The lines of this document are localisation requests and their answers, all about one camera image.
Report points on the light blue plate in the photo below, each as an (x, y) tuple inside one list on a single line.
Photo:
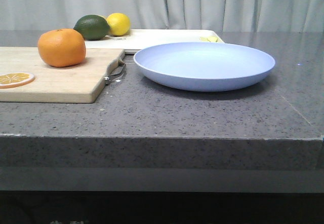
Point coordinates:
[(204, 67)]

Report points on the orange mandarin fruit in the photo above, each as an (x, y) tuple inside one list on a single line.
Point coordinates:
[(62, 47)]

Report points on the cream white tray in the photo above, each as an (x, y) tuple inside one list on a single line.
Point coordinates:
[(138, 39)]

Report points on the yellow slices on tray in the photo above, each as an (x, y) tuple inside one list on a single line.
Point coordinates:
[(212, 39)]

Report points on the wooden cutting board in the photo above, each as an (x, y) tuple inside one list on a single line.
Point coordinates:
[(80, 83)]

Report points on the yellow lemon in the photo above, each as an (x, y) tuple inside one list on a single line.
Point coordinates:
[(119, 24)]

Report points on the green lime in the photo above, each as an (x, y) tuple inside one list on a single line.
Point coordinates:
[(92, 27)]

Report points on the grey white curtain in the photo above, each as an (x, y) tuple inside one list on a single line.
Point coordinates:
[(216, 15)]

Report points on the orange slice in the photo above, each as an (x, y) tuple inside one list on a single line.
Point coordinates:
[(16, 79)]

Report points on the metal cutting board handle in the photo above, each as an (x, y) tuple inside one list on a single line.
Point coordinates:
[(114, 71)]

